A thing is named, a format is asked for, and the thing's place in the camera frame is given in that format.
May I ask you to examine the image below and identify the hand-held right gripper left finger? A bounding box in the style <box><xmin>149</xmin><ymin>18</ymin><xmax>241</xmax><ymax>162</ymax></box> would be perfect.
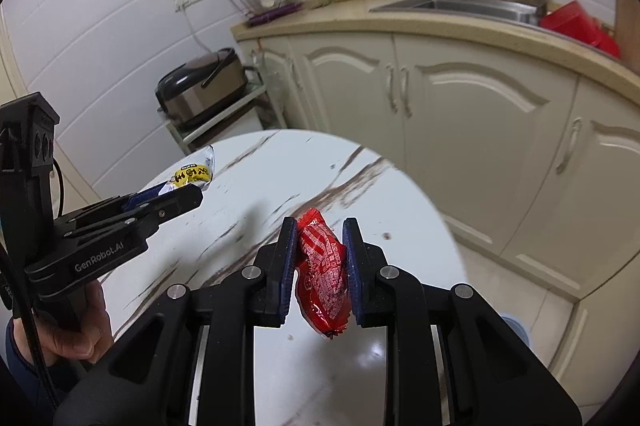
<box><xmin>54</xmin><ymin>217</ymin><xmax>301</xmax><ymax>426</ymax></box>

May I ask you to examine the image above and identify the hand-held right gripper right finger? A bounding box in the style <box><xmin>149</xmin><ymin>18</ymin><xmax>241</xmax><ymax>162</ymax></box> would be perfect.
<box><xmin>342</xmin><ymin>217</ymin><xmax>583</xmax><ymax>426</ymax></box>

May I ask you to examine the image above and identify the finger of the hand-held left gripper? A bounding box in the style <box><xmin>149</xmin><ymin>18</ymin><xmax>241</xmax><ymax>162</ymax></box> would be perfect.
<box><xmin>55</xmin><ymin>186</ymin><xmax>173</xmax><ymax>225</ymax></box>
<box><xmin>62</xmin><ymin>183</ymin><xmax>205</xmax><ymax>240</ymax></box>

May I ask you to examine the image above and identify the yellow candy wrapper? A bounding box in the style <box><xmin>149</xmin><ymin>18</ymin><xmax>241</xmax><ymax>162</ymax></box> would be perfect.
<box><xmin>159</xmin><ymin>145</ymin><xmax>217</xmax><ymax>198</ymax></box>

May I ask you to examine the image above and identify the red snack wrapper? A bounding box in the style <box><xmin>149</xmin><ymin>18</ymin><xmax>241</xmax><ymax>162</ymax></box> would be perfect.
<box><xmin>294</xmin><ymin>207</ymin><xmax>349</xmax><ymax>341</ymax></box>

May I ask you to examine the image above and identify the pale blue plastic waste bin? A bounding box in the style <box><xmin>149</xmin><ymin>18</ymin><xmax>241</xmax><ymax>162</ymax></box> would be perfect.
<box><xmin>497</xmin><ymin>313</ymin><xmax>531</xmax><ymax>347</ymax></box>

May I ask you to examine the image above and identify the person's left forearm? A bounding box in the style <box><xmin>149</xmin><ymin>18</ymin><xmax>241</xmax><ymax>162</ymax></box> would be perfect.
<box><xmin>0</xmin><ymin>318</ymin><xmax>96</xmax><ymax>426</ymax></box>

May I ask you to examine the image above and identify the person's left hand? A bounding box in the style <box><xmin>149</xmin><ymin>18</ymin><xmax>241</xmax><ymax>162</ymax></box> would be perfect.
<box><xmin>14</xmin><ymin>282</ymin><xmax>113</xmax><ymax>365</ymax></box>

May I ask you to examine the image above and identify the round marble table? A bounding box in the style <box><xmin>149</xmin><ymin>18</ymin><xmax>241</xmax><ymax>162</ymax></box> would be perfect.
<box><xmin>97</xmin><ymin>129</ymin><xmax>468</xmax><ymax>426</ymax></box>

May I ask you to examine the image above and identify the metal storage rack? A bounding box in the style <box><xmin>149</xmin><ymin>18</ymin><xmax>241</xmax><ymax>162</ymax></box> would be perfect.
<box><xmin>165</xmin><ymin>66</ymin><xmax>271</xmax><ymax>154</ymax></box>

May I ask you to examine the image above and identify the dark steel rice cooker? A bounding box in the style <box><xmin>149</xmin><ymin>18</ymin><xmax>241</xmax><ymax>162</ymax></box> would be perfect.
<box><xmin>155</xmin><ymin>47</ymin><xmax>249</xmax><ymax>130</ymax></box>

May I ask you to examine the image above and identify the narrow cream cabinet door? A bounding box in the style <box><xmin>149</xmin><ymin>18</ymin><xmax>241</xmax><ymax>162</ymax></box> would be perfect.
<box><xmin>260</xmin><ymin>36</ymin><xmax>307</xmax><ymax>132</ymax></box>

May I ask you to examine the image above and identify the purple drip tray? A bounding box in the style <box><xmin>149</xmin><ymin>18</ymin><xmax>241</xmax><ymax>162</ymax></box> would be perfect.
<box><xmin>246</xmin><ymin>2</ymin><xmax>304</xmax><ymax>27</ymax></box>

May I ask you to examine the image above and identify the beige kitchen countertop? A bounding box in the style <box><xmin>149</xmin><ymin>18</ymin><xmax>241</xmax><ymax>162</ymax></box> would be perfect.
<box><xmin>231</xmin><ymin>0</ymin><xmax>640</xmax><ymax>94</ymax></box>

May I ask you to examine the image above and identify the steel kitchen sink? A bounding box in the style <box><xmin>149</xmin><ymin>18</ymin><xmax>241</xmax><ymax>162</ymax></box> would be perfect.
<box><xmin>370</xmin><ymin>0</ymin><xmax>543</xmax><ymax>27</ymax></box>

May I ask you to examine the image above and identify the red basin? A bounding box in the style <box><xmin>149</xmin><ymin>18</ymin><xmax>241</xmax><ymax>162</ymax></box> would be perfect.
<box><xmin>539</xmin><ymin>1</ymin><xmax>622</xmax><ymax>59</ymax></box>

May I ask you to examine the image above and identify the wooden cutting board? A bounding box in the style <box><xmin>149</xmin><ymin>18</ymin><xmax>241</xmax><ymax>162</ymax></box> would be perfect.
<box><xmin>614</xmin><ymin>0</ymin><xmax>640</xmax><ymax>72</ymax></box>

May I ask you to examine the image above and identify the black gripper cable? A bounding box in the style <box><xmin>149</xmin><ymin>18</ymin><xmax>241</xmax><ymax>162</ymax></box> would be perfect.
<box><xmin>0</xmin><ymin>158</ymin><xmax>66</xmax><ymax>412</ymax></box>

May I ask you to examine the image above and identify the white power cord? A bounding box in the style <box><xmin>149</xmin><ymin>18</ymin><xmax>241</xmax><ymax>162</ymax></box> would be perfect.
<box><xmin>182</xmin><ymin>8</ymin><xmax>206</xmax><ymax>57</ymax></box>

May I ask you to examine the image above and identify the cream cabinet handle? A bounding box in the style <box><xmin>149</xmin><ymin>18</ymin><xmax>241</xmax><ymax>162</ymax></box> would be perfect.
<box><xmin>555</xmin><ymin>116</ymin><xmax>584</xmax><ymax>177</ymax></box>
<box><xmin>400</xmin><ymin>66</ymin><xmax>413</xmax><ymax>117</ymax></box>
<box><xmin>386</xmin><ymin>63</ymin><xmax>399</xmax><ymax>112</ymax></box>

